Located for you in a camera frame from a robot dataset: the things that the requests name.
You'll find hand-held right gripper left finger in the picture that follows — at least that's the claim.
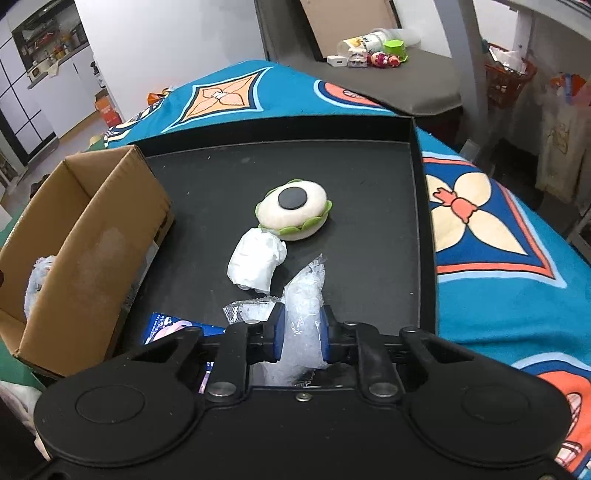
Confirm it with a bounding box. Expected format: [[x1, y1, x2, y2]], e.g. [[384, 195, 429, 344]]
[[115, 305, 286, 402]]

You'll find grey floor chair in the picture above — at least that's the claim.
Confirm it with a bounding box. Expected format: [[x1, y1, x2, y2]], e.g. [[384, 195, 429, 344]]
[[254, 0, 464, 116]]

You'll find orange cardboard carton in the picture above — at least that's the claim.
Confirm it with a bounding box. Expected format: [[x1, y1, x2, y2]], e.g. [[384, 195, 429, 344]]
[[95, 90, 123, 127]]

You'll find grey plush mouse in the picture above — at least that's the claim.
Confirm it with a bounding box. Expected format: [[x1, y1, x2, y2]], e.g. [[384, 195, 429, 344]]
[[23, 254, 58, 319]]

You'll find blue patterned blanket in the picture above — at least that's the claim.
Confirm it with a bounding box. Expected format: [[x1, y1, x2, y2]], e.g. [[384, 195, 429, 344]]
[[104, 60, 591, 478]]

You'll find green cup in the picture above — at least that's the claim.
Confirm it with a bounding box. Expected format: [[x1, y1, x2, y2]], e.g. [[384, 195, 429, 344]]
[[383, 39, 409, 61]]

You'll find clear plastic bag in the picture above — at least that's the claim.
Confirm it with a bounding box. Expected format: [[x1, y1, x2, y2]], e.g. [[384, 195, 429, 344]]
[[223, 254, 328, 386]]

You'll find clear plastic cup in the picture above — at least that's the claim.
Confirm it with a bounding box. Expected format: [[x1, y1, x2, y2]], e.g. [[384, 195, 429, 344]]
[[385, 27, 422, 49]]

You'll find black framed sliding door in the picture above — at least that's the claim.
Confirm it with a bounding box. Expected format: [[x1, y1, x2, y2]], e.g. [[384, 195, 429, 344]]
[[0, 34, 58, 167]]

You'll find blue tissue packet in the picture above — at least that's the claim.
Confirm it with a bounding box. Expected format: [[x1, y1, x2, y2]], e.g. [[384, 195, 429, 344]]
[[141, 312, 227, 395]]

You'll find grey kitchen wall cabinet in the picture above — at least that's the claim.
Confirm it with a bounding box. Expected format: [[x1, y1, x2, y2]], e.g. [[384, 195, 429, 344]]
[[0, 0, 77, 28]]

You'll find black shallow tray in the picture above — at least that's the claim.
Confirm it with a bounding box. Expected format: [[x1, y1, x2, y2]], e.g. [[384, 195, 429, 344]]
[[106, 115, 438, 388]]

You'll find white kitchen base cabinet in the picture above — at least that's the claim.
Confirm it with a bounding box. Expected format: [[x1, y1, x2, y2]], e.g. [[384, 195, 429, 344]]
[[28, 44, 112, 139]]

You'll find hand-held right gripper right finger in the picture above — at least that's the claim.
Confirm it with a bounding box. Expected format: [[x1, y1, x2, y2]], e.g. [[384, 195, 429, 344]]
[[321, 305, 504, 402]]

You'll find white roll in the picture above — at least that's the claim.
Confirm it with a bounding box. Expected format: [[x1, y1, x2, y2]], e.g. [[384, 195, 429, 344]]
[[226, 227, 288, 292]]

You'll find row of kitchen condiment bottles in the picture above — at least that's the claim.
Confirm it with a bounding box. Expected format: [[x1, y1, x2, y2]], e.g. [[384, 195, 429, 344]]
[[14, 18, 90, 84]]

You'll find red basket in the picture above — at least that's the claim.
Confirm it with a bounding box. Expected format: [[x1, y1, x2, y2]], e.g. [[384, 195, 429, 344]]
[[485, 42, 539, 109]]

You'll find round plush toy with eye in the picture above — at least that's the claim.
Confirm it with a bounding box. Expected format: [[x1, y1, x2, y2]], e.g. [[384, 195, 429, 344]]
[[255, 179, 333, 241]]

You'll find brown cardboard box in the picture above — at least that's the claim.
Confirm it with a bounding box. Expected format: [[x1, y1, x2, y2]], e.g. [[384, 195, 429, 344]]
[[0, 144, 175, 379]]

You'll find beige tote bag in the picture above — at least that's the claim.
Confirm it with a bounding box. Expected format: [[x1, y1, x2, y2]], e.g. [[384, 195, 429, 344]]
[[536, 71, 591, 204]]

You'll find white printed cup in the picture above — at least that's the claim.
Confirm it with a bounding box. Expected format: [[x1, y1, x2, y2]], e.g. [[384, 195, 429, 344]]
[[337, 28, 389, 58]]

